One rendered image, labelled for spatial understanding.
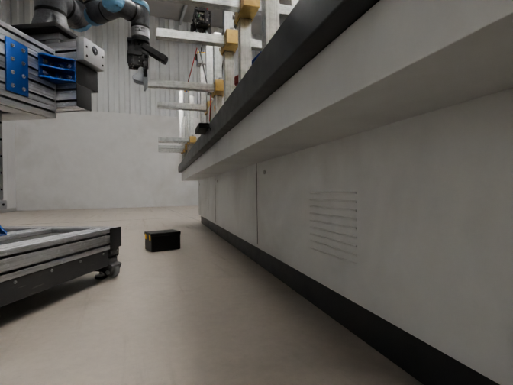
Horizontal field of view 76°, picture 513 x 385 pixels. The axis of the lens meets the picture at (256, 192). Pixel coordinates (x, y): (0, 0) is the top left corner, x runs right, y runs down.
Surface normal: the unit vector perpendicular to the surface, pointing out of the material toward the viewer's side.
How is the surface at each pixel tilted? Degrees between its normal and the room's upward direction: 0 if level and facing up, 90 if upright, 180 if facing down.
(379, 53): 90
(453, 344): 90
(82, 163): 90
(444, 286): 90
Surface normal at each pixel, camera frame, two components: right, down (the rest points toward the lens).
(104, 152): 0.37, 0.00
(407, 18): -0.96, 0.01
